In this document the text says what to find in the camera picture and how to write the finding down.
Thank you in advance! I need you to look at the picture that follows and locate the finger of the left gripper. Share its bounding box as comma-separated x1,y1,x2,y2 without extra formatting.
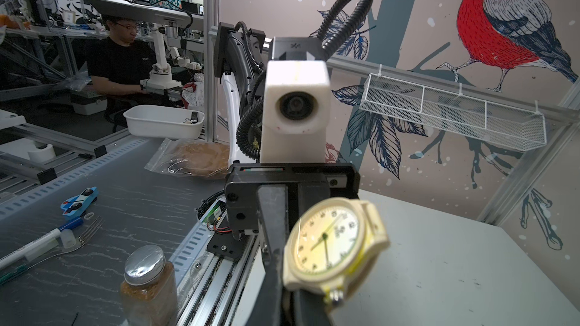
246,185,288,325
291,290,332,326

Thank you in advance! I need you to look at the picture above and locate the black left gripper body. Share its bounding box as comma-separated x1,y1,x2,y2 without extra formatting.
224,163,360,247

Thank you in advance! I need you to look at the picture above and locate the cream strap analog watch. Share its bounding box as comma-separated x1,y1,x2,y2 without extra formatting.
282,197,390,308

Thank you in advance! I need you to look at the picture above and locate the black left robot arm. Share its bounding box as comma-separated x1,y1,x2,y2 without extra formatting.
214,22,359,325

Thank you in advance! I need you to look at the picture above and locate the glass spice jar silver lid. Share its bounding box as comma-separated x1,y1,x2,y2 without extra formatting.
118,244,179,326

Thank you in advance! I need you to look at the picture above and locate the white plastic tray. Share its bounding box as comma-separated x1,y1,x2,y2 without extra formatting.
123,105,205,140

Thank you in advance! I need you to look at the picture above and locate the silver fork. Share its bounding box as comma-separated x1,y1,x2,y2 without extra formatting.
1,217,104,286

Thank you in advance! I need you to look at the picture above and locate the blue toy car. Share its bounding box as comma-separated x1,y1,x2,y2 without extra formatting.
60,187,99,220

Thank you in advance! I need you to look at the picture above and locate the person in black shirt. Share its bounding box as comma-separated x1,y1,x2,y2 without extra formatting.
86,14,158,104

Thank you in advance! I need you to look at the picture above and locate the white blue pen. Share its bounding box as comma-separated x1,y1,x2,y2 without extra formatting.
1,217,84,270

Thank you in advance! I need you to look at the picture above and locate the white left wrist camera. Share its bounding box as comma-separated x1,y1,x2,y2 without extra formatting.
259,60,332,164

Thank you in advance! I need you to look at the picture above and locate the white mesh wall shelf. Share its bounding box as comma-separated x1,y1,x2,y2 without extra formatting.
359,72,548,152

